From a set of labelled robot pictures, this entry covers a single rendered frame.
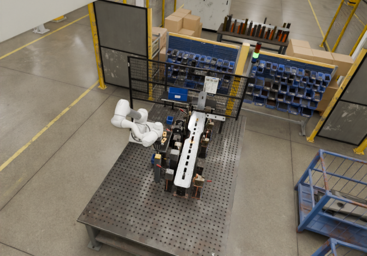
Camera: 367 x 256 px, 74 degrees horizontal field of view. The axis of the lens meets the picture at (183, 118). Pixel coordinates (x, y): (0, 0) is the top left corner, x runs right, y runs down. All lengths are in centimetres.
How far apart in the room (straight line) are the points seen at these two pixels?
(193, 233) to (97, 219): 105
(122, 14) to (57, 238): 375
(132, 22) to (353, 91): 407
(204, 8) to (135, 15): 493
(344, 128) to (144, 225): 413
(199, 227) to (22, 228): 234
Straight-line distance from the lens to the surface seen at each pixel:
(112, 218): 301
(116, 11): 507
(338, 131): 558
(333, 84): 630
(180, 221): 296
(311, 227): 406
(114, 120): 289
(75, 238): 378
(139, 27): 493
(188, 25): 749
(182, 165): 301
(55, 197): 418
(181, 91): 400
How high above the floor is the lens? 333
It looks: 40 degrees down
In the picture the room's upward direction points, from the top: 7 degrees clockwise
